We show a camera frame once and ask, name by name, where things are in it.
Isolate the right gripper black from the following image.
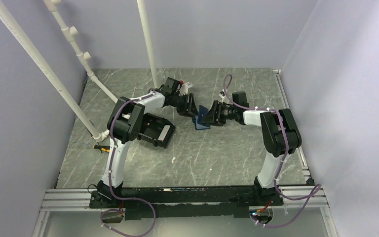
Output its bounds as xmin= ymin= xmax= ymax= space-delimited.
xmin=201 ymin=101 xmax=237 ymax=126

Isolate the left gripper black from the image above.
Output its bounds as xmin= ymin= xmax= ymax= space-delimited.
xmin=171 ymin=93 xmax=200 ymax=119

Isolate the blue leather card holder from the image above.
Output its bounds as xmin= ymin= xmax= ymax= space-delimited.
xmin=192 ymin=105 xmax=210 ymax=130

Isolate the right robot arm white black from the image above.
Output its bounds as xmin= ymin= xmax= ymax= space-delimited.
xmin=201 ymin=92 xmax=302 ymax=205

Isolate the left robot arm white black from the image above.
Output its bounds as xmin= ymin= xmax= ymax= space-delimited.
xmin=97 ymin=78 xmax=198 ymax=207

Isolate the stack of cards in tray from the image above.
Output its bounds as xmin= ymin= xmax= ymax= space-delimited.
xmin=158 ymin=125 xmax=171 ymax=141

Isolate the black card tray box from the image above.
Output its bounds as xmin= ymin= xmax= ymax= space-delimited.
xmin=137 ymin=113 xmax=176 ymax=149

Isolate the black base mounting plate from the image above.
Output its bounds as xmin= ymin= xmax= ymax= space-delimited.
xmin=89 ymin=184 xmax=283 ymax=220

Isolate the yellow black screwdriver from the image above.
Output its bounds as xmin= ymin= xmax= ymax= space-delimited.
xmin=75 ymin=142 xmax=110 ymax=153

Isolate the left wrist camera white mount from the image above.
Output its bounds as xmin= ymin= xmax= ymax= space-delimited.
xmin=179 ymin=81 xmax=193 ymax=96

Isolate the white PVC pipe frame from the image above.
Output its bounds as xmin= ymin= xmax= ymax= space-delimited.
xmin=0 ymin=0 xmax=161 ymax=142

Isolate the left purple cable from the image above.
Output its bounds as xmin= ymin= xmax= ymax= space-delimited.
xmin=100 ymin=88 xmax=157 ymax=237

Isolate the aluminium extrusion rail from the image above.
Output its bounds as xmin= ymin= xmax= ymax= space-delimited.
xmin=40 ymin=186 xmax=329 ymax=212

